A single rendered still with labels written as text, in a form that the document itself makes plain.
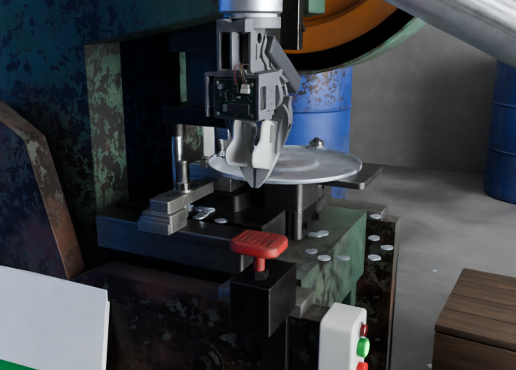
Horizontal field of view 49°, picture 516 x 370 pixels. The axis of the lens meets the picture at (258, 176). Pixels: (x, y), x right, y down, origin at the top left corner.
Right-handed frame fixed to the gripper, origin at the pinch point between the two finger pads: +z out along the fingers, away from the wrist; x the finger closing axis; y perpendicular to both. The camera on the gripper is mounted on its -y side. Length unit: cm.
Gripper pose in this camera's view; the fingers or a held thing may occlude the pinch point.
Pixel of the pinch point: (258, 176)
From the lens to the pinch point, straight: 74.6
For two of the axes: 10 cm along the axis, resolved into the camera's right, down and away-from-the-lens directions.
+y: -4.3, 2.3, -8.7
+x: 9.0, 1.1, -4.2
